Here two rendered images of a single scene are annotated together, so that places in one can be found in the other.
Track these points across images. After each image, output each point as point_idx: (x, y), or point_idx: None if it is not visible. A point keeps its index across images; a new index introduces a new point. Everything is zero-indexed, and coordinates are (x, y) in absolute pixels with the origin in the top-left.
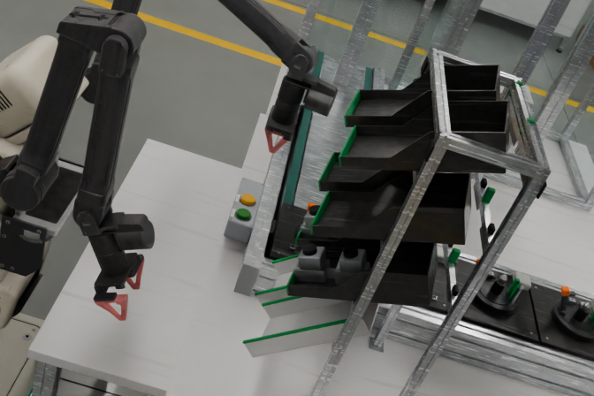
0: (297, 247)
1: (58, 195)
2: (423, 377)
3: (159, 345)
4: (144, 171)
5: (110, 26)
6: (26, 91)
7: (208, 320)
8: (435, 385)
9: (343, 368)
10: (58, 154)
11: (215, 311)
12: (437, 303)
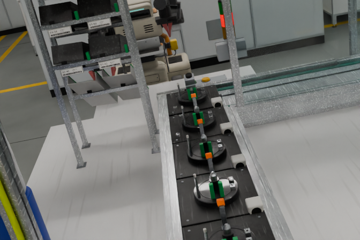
0: None
1: (141, 52)
2: (60, 109)
3: (115, 110)
4: (222, 73)
5: None
6: None
7: (136, 112)
8: (138, 174)
9: (131, 146)
10: (158, 41)
11: (143, 112)
12: (175, 137)
